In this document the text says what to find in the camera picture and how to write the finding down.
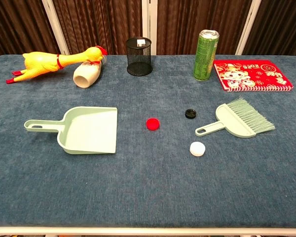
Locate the black mesh pen holder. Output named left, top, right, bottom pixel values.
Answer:
left=126, top=37, right=153, bottom=77

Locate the white bottle cap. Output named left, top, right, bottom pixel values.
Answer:
left=189, top=141, right=206, bottom=157

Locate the mint green plastic dustpan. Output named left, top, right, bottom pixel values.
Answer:
left=24, top=106, right=118, bottom=155

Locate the mint green hand broom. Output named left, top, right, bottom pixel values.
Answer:
left=195, top=97, right=276, bottom=138

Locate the white divider frame post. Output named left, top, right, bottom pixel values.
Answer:
left=141, top=0, right=158, bottom=55
left=41, top=0, right=70, bottom=55
left=235, top=0, right=262, bottom=55

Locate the brown pleated divider panel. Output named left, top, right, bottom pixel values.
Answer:
left=51, top=0, right=143, bottom=55
left=0, top=0, right=60, bottom=63
left=243, top=0, right=296, bottom=56
left=156, top=0, right=252, bottom=55

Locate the red bottle cap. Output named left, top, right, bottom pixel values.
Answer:
left=146, top=118, right=161, bottom=130

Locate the white plastic bottle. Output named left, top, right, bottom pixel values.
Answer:
left=73, top=54, right=107, bottom=89

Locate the red spiral cartoon notebook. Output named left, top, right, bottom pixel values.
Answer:
left=213, top=59, right=294, bottom=92

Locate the yellow rubber chicken toy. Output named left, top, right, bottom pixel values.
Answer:
left=5, top=45, right=108, bottom=84

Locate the blue fabric table cover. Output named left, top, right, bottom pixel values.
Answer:
left=0, top=54, right=296, bottom=229

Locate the white table frame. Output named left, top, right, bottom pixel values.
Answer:
left=0, top=226, right=296, bottom=237

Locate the tall green drink can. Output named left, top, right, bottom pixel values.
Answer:
left=193, top=29, right=220, bottom=81

